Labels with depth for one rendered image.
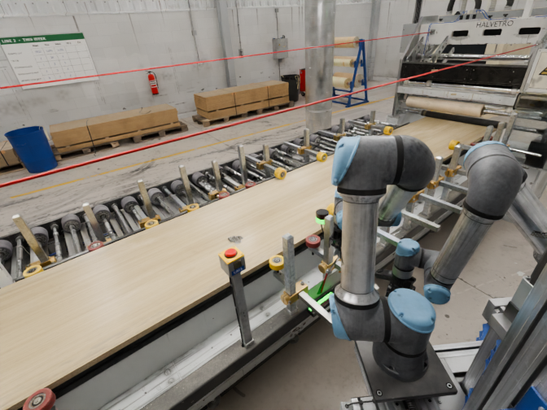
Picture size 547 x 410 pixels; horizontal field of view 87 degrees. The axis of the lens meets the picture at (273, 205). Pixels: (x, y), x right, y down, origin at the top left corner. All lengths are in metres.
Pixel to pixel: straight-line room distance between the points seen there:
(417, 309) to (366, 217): 0.28
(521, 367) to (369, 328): 0.29
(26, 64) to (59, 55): 0.60
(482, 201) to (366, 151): 0.36
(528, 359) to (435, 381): 0.30
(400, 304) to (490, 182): 0.38
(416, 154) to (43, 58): 7.70
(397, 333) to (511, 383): 0.23
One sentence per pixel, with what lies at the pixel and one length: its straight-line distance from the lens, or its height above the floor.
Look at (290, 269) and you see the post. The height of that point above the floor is 1.00.
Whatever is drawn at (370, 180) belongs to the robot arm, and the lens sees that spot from 0.68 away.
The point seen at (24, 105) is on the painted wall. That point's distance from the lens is 8.11.
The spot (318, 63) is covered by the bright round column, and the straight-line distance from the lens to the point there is 5.23.
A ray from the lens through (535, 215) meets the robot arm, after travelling 1.10.
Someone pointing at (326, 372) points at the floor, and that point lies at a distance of 2.15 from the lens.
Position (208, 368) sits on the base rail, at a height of 0.70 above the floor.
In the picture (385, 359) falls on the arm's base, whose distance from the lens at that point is 0.96.
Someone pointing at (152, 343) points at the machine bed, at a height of 0.79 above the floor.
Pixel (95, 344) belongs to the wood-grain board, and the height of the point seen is 0.90.
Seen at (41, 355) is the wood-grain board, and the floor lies 0.90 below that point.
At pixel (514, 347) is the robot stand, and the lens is 0.81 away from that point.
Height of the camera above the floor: 1.89
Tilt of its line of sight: 31 degrees down
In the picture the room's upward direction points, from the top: 5 degrees counter-clockwise
